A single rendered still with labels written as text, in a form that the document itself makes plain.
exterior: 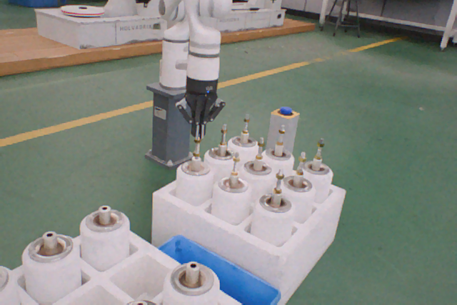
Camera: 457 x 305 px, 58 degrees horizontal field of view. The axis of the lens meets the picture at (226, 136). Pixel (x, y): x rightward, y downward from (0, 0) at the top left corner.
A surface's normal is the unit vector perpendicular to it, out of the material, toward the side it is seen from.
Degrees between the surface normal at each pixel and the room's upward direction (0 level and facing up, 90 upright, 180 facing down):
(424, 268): 0
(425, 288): 0
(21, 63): 90
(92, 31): 90
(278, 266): 90
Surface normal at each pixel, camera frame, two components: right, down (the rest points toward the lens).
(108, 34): 0.77, 0.33
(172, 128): 0.10, 0.41
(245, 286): -0.57, 0.25
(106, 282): 0.10, -0.91
